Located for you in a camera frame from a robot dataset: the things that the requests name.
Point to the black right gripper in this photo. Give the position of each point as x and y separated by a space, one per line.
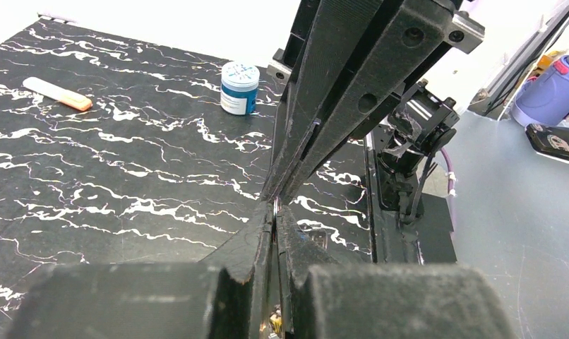
399 45

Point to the orange white marker pen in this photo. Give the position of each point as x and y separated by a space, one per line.
62 95

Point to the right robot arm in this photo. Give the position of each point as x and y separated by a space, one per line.
402 138

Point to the purple spray bottle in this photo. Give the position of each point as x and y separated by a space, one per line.
545 100

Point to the blue white round jar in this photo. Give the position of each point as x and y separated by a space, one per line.
239 88

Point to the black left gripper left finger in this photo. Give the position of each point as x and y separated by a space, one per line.
221 296

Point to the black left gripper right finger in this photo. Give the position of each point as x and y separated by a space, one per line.
323 298

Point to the yellow key tag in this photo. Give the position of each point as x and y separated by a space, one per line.
276 324

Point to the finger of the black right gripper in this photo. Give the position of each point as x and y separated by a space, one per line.
336 29

